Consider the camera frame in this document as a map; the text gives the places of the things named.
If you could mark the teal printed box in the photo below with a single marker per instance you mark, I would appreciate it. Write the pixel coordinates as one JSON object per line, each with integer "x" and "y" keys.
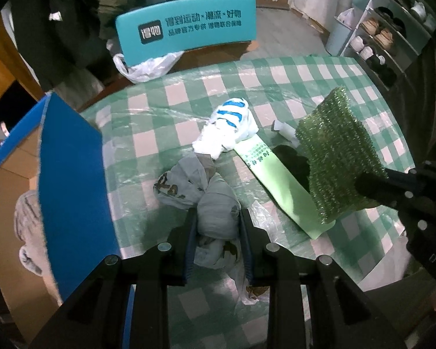
{"x": 189, "y": 43}

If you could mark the patterned clear plastic bag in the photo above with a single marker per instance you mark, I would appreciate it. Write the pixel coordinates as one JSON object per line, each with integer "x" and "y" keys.
{"x": 214, "y": 211}

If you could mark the tan shoe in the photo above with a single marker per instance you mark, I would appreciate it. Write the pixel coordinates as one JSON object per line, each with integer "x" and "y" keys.
{"x": 370, "y": 27}
{"x": 384, "y": 37}

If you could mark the green scrub pad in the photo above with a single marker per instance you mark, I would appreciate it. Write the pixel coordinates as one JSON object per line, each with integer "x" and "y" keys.
{"x": 334, "y": 145}

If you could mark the black shoe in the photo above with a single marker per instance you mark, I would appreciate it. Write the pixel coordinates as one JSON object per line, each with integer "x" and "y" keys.
{"x": 388, "y": 77}
{"x": 398, "y": 24}
{"x": 383, "y": 12}
{"x": 378, "y": 61}

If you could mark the blue cardboard box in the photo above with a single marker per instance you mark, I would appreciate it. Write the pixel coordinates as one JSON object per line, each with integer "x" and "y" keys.
{"x": 72, "y": 174}

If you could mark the white shoe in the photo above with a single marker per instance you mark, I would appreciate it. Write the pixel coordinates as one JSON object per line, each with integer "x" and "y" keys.
{"x": 356, "y": 43}
{"x": 367, "y": 52}

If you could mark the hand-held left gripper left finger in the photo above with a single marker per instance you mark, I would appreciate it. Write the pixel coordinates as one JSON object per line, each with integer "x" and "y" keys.
{"x": 189, "y": 251}

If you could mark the white paper scrap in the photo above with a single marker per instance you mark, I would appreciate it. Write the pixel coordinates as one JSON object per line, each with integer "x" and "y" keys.
{"x": 285, "y": 131}

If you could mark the shoe rack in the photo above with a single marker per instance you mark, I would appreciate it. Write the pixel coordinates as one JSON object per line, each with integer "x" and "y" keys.
{"x": 414, "y": 52}

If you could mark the green white checked tablecloth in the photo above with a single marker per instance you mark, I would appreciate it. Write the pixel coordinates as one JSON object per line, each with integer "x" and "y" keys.
{"x": 189, "y": 91}

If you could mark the white blue striped plastic bag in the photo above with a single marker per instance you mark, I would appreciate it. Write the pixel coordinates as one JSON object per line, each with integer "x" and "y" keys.
{"x": 225, "y": 127}

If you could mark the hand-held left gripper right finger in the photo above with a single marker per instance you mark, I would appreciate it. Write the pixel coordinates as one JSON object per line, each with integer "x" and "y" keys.
{"x": 247, "y": 251}

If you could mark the black hanging jacket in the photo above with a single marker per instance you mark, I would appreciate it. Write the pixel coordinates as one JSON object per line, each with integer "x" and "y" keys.
{"x": 65, "y": 36}

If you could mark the light green packet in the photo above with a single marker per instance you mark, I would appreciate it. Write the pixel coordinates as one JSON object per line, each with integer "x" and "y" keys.
{"x": 276, "y": 185}

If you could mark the pale blue trash bin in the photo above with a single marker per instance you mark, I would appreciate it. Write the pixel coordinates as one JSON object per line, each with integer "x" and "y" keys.
{"x": 339, "y": 41}

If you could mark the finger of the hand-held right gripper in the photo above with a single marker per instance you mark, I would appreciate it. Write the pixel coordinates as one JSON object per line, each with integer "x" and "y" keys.
{"x": 374, "y": 187}

